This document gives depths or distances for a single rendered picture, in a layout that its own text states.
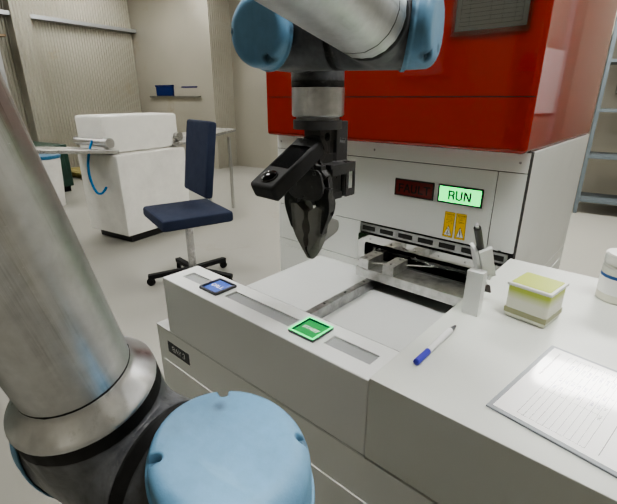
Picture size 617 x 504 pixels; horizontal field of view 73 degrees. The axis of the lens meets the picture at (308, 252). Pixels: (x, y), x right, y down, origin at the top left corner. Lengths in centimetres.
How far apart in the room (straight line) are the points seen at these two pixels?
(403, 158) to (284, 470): 99
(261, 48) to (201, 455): 39
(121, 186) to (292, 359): 365
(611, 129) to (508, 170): 563
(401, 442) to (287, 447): 34
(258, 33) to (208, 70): 818
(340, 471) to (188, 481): 49
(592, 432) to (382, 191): 84
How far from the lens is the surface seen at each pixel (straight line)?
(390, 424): 64
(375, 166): 125
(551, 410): 64
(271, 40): 49
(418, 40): 45
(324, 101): 60
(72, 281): 31
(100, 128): 426
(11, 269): 29
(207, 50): 869
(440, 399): 60
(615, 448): 62
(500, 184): 111
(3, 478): 211
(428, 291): 112
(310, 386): 72
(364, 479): 75
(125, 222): 433
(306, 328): 73
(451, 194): 115
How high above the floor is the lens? 134
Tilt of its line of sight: 20 degrees down
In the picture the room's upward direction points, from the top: straight up
